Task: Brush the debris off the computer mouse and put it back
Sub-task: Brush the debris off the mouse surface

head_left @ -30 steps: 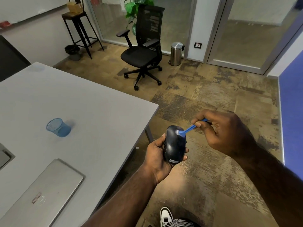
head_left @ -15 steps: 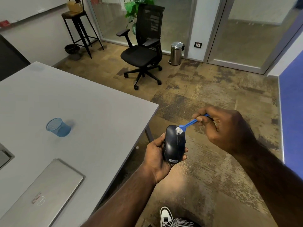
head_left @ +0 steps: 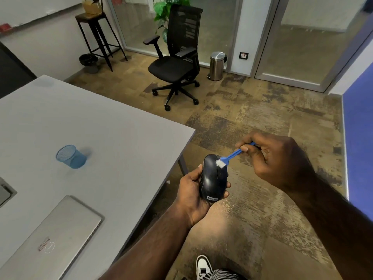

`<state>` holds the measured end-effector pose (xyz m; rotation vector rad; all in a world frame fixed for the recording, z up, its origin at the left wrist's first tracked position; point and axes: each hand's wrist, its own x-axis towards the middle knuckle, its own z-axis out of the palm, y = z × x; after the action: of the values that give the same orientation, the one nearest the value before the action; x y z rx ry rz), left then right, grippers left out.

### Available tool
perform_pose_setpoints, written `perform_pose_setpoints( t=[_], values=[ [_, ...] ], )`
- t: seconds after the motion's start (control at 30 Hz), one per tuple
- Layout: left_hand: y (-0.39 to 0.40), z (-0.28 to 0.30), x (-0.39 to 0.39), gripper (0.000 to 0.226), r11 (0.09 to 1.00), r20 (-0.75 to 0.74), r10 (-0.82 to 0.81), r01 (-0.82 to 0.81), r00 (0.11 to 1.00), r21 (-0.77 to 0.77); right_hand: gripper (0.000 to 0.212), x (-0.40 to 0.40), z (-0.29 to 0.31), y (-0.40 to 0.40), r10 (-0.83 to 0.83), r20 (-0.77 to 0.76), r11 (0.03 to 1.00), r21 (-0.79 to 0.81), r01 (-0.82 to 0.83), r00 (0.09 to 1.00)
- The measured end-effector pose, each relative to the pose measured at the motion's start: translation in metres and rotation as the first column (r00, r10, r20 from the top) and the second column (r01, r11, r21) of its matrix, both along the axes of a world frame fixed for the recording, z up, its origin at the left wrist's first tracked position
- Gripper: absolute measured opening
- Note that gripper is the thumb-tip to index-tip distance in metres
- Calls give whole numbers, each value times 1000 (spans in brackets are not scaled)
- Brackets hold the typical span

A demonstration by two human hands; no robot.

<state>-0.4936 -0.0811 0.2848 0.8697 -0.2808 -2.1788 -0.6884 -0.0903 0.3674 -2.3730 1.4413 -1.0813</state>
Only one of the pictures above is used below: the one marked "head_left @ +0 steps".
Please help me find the grey table leg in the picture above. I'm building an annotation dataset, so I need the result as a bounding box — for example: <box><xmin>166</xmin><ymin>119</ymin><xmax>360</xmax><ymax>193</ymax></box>
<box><xmin>178</xmin><ymin>154</ymin><xmax>189</xmax><ymax>176</ymax></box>

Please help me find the blue cleaning brush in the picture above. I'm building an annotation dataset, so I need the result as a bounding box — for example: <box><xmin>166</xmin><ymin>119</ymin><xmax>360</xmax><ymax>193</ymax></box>
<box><xmin>216</xmin><ymin>142</ymin><xmax>257</xmax><ymax>168</ymax></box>

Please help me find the green potted plant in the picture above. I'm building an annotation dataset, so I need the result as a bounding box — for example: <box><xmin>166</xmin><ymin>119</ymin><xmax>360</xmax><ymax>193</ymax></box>
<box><xmin>152</xmin><ymin>0</ymin><xmax>192</xmax><ymax>43</ymax></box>

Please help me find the zebra print trouser leg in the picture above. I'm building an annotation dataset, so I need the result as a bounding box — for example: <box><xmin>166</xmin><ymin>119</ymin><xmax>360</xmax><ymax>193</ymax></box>
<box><xmin>201</xmin><ymin>269</ymin><xmax>248</xmax><ymax>280</ymax></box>

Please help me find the person's left hand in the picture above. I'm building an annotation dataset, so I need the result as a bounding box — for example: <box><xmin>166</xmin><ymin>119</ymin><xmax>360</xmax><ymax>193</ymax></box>
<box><xmin>174</xmin><ymin>164</ymin><xmax>231</xmax><ymax>228</ymax></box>

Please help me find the person's right hand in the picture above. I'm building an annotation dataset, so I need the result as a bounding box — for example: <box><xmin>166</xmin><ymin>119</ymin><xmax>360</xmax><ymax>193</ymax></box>
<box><xmin>235</xmin><ymin>132</ymin><xmax>316</xmax><ymax>193</ymax></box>

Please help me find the blue mesh pen cup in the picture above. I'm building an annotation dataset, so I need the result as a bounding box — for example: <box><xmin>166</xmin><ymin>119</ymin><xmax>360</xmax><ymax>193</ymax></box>
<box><xmin>56</xmin><ymin>145</ymin><xmax>87</xmax><ymax>169</ymax></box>

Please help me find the brown cardboard box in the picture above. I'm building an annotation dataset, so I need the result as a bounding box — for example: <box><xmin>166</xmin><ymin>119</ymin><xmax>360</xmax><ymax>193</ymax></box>
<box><xmin>82</xmin><ymin>0</ymin><xmax>102</xmax><ymax>15</ymax></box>

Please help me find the silver laptop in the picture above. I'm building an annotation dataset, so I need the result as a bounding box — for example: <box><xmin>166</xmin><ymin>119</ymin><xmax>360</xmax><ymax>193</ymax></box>
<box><xmin>0</xmin><ymin>195</ymin><xmax>103</xmax><ymax>280</ymax></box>

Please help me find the glass door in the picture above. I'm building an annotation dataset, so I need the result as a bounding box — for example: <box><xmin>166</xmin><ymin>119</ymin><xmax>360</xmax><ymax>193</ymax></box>
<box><xmin>250</xmin><ymin>0</ymin><xmax>373</xmax><ymax>93</ymax></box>

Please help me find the person's right forearm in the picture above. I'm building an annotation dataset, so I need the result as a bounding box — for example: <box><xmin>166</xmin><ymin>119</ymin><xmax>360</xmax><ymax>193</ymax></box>
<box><xmin>284</xmin><ymin>172</ymin><xmax>373</xmax><ymax>280</ymax></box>

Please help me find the table cable box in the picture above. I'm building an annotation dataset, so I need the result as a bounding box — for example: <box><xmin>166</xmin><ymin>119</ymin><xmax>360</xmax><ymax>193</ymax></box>
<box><xmin>0</xmin><ymin>177</ymin><xmax>17</xmax><ymax>208</ymax></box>

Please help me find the white and black sneaker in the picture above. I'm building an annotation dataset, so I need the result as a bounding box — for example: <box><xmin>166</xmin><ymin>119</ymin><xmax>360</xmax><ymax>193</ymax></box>
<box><xmin>195</xmin><ymin>255</ymin><xmax>220</xmax><ymax>280</ymax></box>

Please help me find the black metal stool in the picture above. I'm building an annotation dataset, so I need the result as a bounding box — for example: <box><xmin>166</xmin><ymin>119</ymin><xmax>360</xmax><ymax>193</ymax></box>
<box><xmin>75</xmin><ymin>11</ymin><xmax>128</xmax><ymax>72</ymax></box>

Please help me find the black office chair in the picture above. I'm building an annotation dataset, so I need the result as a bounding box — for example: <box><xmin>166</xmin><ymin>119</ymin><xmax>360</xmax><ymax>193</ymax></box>
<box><xmin>143</xmin><ymin>4</ymin><xmax>203</xmax><ymax>111</ymax></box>

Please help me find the whiteboard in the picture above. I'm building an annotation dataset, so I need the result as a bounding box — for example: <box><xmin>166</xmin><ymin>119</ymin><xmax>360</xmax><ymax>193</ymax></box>
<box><xmin>0</xmin><ymin>0</ymin><xmax>85</xmax><ymax>28</ymax></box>

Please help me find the steel pedal bin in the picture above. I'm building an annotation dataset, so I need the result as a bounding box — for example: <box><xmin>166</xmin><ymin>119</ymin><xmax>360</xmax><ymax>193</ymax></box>
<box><xmin>207</xmin><ymin>51</ymin><xmax>228</xmax><ymax>81</ymax></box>

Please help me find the person's left forearm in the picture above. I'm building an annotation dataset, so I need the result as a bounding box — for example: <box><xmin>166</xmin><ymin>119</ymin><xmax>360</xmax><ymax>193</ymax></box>
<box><xmin>98</xmin><ymin>201</ymin><xmax>193</xmax><ymax>280</ymax></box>

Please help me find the black waste basket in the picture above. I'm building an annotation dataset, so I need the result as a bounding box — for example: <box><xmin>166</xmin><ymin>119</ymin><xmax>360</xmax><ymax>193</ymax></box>
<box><xmin>79</xmin><ymin>53</ymin><xmax>99</xmax><ymax>74</ymax></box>

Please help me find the black computer mouse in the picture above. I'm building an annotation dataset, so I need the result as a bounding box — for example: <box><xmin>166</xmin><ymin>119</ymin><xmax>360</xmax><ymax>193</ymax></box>
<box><xmin>199</xmin><ymin>154</ymin><xmax>228</xmax><ymax>203</ymax></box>

